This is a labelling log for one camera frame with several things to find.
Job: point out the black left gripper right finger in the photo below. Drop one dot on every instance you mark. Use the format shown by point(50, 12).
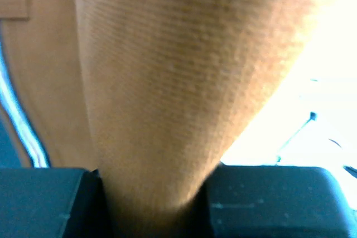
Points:
point(273, 201)

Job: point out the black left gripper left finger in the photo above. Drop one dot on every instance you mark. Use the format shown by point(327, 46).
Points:
point(53, 202)

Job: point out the orange brown garment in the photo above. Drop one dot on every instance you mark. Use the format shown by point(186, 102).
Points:
point(151, 93)

